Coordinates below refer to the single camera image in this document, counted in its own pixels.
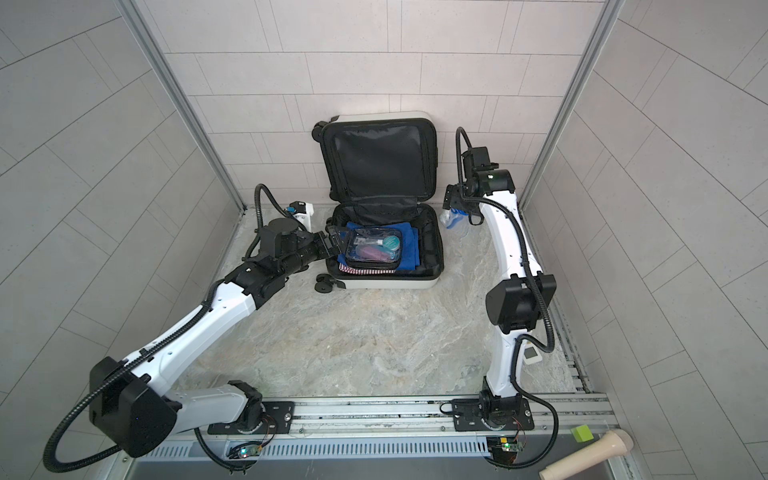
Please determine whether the beige wooden handle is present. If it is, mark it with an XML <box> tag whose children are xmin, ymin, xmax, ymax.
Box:
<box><xmin>539</xmin><ymin>429</ymin><xmax>634</xmax><ymax>480</ymax></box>

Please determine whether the clear toiletry pouch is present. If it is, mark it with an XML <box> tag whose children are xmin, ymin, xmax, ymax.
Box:
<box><xmin>344</xmin><ymin>227</ymin><xmax>403</xmax><ymax>270</ymax></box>

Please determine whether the white remote control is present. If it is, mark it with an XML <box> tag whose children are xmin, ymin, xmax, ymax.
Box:
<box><xmin>521</xmin><ymin>341</ymin><xmax>543</xmax><ymax>365</ymax></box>

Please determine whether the left black cable conduit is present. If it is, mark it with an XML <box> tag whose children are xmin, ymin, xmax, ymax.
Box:
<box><xmin>43</xmin><ymin>183</ymin><xmax>289</xmax><ymax>473</ymax></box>

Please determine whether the black cable conduit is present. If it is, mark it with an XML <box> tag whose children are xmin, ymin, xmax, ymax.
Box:
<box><xmin>454</xmin><ymin>126</ymin><xmax>560</xmax><ymax>470</ymax></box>
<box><xmin>43</xmin><ymin>183</ymin><xmax>289</xmax><ymax>473</ymax></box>

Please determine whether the blue lid plastic cup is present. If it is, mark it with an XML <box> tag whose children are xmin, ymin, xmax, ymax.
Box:
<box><xmin>439</xmin><ymin>208</ymin><xmax>469</xmax><ymax>231</ymax></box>

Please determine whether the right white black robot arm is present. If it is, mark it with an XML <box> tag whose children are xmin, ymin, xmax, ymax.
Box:
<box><xmin>444</xmin><ymin>146</ymin><xmax>557</xmax><ymax>426</ymax></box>

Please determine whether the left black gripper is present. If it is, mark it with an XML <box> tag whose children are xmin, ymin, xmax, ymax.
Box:
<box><xmin>277</xmin><ymin>227</ymin><xmax>352</xmax><ymax>280</ymax></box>

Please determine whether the open black white suitcase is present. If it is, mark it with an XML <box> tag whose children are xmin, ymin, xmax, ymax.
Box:
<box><xmin>311</xmin><ymin>111</ymin><xmax>444</xmax><ymax>290</ymax></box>

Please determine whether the circuit board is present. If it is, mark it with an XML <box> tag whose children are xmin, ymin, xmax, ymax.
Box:
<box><xmin>227</xmin><ymin>442</ymin><xmax>263</xmax><ymax>460</ymax></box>
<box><xmin>486</xmin><ymin>436</ymin><xmax>527</xmax><ymax>457</ymax></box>

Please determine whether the right circuit board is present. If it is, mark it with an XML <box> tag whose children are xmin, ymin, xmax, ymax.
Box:
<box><xmin>486</xmin><ymin>436</ymin><xmax>527</xmax><ymax>457</ymax></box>

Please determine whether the aluminium mounting rail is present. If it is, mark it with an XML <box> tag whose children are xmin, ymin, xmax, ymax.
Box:
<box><xmin>171</xmin><ymin>389</ymin><xmax>619</xmax><ymax>439</ymax></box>

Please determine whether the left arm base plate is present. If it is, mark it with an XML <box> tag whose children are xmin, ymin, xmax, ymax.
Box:
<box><xmin>207</xmin><ymin>401</ymin><xmax>295</xmax><ymax>436</ymax></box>

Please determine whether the left circuit board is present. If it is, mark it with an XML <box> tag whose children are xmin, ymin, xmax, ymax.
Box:
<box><xmin>227</xmin><ymin>442</ymin><xmax>263</xmax><ymax>460</ymax></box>

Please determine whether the right black cable conduit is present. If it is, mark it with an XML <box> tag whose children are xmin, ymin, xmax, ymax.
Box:
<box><xmin>454</xmin><ymin>126</ymin><xmax>560</xmax><ymax>470</ymax></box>

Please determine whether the green sticky note block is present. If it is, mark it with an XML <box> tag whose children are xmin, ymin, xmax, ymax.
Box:
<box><xmin>570</xmin><ymin>424</ymin><xmax>594</xmax><ymax>443</ymax></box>

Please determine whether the blue shirt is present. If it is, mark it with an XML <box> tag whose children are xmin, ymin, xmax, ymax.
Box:
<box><xmin>337</xmin><ymin>222</ymin><xmax>420</xmax><ymax>273</ymax></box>

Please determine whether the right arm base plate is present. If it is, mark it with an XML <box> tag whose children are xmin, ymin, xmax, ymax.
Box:
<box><xmin>449</xmin><ymin>395</ymin><xmax>535</xmax><ymax>432</ymax></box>

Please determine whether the detached black suitcase wheel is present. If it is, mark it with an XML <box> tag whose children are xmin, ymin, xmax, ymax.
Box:
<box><xmin>314</xmin><ymin>273</ymin><xmax>346</xmax><ymax>294</ymax></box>

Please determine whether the red white striped cloth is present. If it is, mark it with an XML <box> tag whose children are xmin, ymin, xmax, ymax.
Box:
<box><xmin>338</xmin><ymin>264</ymin><xmax>395</xmax><ymax>275</ymax></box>

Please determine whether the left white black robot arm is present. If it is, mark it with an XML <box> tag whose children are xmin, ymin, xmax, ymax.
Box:
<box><xmin>88</xmin><ymin>218</ymin><xmax>344</xmax><ymax>457</ymax></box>

